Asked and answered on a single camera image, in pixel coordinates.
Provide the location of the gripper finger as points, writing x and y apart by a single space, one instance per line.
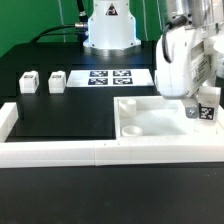
191 108

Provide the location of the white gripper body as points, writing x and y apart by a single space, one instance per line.
184 59

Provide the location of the white square table top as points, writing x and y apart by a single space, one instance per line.
155 116

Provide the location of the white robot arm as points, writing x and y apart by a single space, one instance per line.
112 27

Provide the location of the white marker sheet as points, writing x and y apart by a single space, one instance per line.
110 78

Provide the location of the white U-shaped obstacle fence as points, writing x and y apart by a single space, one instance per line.
119 151

